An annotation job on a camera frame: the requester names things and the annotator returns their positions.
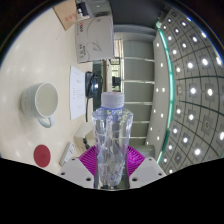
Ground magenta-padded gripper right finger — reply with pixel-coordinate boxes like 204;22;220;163
124;146;168;190

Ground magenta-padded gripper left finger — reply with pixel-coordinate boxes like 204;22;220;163
57;145;99;190

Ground clear plastic water bottle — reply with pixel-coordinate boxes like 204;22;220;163
91;91;134;188

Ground small white remote control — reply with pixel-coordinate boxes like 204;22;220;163
59;142;76;167

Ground flat round red coaster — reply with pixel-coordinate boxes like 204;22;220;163
33;143;52;167

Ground white printed paper sheet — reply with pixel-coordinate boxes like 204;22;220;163
69;65;87;121

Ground black conference phone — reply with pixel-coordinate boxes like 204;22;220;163
85;70;104;99

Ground white ceramic mug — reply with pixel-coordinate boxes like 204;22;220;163
20;81;60;129

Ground group of ceiling lights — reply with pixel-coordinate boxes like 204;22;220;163
148;8;224;174

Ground white cardboard paper box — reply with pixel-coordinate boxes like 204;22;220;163
74;15;115;64

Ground black desktop device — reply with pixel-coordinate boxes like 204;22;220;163
75;0;96;19

